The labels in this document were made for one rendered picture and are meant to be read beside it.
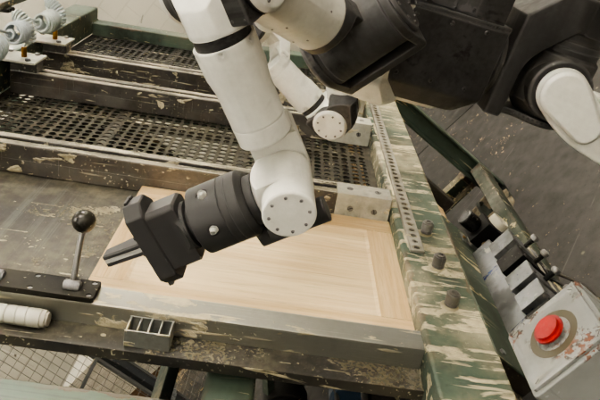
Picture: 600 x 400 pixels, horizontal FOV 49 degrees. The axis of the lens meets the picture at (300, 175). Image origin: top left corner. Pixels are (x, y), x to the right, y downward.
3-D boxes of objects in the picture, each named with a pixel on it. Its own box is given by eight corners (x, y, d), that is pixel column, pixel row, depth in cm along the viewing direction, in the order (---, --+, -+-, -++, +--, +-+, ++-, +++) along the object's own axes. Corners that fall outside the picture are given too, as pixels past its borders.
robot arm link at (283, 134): (272, 229, 81) (230, 140, 74) (270, 188, 89) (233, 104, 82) (321, 213, 81) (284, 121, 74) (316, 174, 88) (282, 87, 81)
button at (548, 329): (575, 336, 78) (563, 326, 78) (549, 356, 80) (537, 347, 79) (563, 316, 82) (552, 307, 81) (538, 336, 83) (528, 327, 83)
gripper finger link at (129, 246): (110, 252, 88) (151, 236, 87) (104, 264, 85) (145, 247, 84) (104, 243, 88) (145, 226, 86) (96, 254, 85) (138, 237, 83)
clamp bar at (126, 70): (362, 121, 221) (376, 52, 212) (5, 67, 216) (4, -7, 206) (360, 112, 230) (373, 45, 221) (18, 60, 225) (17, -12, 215)
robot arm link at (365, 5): (372, 12, 81) (418, 47, 92) (347, -42, 85) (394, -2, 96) (300, 62, 86) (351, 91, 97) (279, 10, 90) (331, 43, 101)
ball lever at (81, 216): (79, 295, 102) (95, 210, 104) (54, 292, 102) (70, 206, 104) (86, 294, 106) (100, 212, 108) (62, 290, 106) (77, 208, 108)
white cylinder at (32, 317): (-8, 326, 100) (45, 333, 101) (-8, 310, 99) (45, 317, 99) (1, 314, 103) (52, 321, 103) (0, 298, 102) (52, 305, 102)
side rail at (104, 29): (349, 89, 281) (354, 64, 277) (91, 48, 276) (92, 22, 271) (348, 84, 288) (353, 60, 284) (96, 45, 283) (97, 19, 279)
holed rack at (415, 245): (424, 254, 132) (425, 251, 132) (410, 252, 132) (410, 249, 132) (363, 61, 284) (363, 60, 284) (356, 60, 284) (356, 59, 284)
